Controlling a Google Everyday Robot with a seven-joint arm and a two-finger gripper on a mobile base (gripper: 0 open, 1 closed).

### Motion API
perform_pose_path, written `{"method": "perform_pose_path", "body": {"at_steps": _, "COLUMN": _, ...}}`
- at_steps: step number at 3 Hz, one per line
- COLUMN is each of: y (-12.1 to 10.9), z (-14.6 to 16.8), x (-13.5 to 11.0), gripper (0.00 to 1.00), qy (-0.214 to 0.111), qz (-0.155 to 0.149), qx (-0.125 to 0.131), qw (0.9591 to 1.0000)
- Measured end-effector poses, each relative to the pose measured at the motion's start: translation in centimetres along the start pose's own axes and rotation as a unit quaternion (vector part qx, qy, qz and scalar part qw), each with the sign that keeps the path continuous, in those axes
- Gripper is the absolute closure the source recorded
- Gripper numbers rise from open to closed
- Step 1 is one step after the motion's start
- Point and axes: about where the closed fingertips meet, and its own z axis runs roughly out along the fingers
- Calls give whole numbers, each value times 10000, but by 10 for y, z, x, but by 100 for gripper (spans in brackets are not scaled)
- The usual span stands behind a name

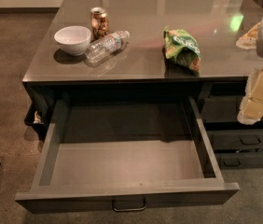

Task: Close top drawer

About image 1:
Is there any orange soda can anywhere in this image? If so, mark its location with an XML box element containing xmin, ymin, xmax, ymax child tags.
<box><xmin>90</xmin><ymin>7</ymin><xmax>109</xmax><ymax>40</ymax></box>

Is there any green chip bag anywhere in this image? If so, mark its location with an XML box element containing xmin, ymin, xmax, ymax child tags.
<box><xmin>163</xmin><ymin>27</ymin><xmax>201</xmax><ymax>76</ymax></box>

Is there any grey bottom right drawer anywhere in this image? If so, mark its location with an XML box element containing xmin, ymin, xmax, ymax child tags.
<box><xmin>215</xmin><ymin>152</ymin><xmax>263</xmax><ymax>169</ymax></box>

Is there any white ceramic bowl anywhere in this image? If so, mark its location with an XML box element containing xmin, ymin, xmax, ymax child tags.
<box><xmin>54</xmin><ymin>26</ymin><xmax>91</xmax><ymax>56</ymax></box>

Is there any clear plastic water bottle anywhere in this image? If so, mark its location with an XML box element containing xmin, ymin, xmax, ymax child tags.
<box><xmin>85</xmin><ymin>31</ymin><xmax>130</xmax><ymax>63</ymax></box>

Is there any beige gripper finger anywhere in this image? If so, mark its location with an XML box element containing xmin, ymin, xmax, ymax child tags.
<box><xmin>236</xmin><ymin>23</ymin><xmax>260</xmax><ymax>49</ymax></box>

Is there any dark grey top drawer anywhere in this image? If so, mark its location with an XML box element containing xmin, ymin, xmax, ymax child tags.
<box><xmin>15</xmin><ymin>98</ymin><xmax>239</xmax><ymax>213</ymax></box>

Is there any dark grey drawer cabinet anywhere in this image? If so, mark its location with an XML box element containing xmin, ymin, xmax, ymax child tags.
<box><xmin>21</xmin><ymin>0</ymin><xmax>263</xmax><ymax>170</ymax></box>

